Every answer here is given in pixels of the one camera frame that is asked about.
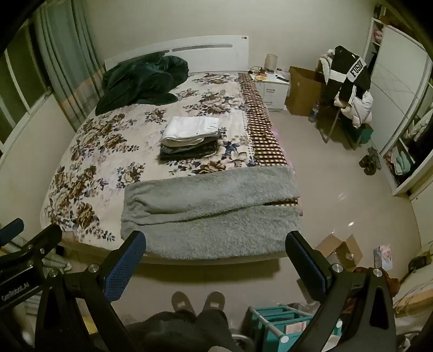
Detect tall cardboard box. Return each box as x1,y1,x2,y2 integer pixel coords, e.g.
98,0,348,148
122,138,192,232
285,66,327,117

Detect teal folded clothes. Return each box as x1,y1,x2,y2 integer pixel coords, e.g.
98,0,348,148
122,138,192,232
394,151,415,175

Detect window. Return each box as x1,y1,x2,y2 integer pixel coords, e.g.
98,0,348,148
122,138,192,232
0,24,55,149

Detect teal laundry cart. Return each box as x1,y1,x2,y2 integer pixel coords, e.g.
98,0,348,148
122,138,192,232
245,303,342,352

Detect person's grey slipper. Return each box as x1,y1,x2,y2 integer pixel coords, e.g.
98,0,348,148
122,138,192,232
202,290,227,314
171,291,197,315

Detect dark green quilt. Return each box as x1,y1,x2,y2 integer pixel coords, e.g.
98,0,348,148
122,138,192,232
95,54,189,116

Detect white wardrobe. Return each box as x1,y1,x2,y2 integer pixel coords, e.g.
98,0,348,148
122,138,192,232
363,17,433,197

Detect white bed headboard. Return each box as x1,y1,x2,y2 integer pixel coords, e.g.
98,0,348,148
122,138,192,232
103,35,250,73

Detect open flat cardboard box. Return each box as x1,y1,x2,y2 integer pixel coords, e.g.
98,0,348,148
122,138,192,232
314,233,363,271

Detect stack of dark folded clothes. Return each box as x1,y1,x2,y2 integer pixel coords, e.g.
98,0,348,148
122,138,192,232
159,133,224,161

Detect floral blanket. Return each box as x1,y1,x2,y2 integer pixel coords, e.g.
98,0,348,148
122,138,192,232
40,72,303,244

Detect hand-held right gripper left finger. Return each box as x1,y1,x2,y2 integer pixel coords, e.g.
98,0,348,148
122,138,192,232
34,230,147,352

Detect teal bin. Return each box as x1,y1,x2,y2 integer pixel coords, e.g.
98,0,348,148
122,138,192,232
352,123,374,144

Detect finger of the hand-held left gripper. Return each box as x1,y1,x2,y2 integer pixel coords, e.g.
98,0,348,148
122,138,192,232
7,223,63,271
0,218,25,241

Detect grey fluffy blanket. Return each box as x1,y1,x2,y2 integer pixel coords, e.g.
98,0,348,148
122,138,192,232
120,166,301,261

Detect grey window curtain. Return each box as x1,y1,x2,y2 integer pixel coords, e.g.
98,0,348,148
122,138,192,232
35,0,109,132

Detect pastel printed box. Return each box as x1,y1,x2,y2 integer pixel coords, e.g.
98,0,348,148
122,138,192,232
373,245,393,271

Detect white folded pants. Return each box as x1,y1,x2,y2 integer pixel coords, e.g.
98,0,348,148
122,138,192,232
162,116,220,143

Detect brown checked bed sheet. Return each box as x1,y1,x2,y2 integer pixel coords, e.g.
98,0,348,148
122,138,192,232
237,73,299,207

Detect black and white jacket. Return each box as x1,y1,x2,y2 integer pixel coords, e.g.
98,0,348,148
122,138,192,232
326,45,372,104

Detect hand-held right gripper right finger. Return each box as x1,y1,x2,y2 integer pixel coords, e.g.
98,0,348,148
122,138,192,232
285,230,398,352

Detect white nightstand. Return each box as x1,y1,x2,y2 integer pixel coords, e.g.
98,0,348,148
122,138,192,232
254,71,291,112

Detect person's legs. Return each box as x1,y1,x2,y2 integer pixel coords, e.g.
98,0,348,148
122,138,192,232
125,309,244,352

